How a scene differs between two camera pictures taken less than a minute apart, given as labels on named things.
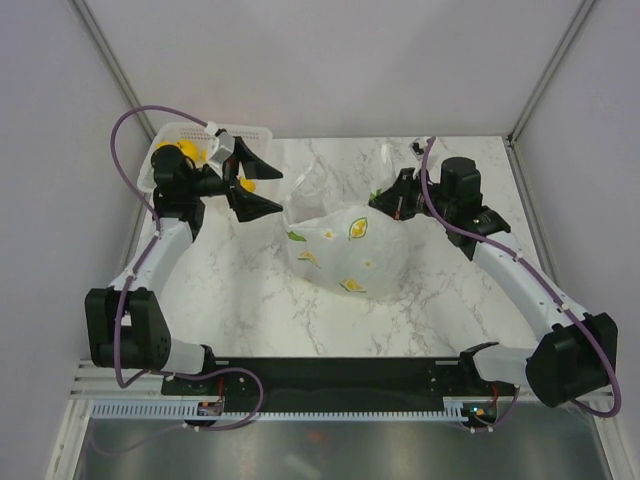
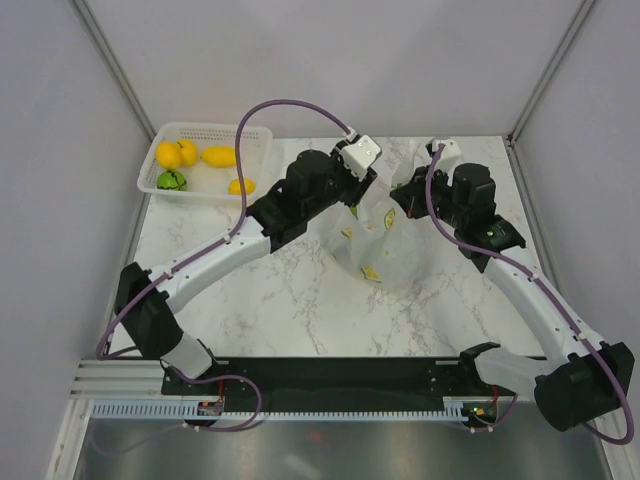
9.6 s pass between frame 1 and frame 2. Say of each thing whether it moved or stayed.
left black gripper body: moved
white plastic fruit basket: stayed
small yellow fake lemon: stayed
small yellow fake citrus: stayed
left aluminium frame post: stayed
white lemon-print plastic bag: moved
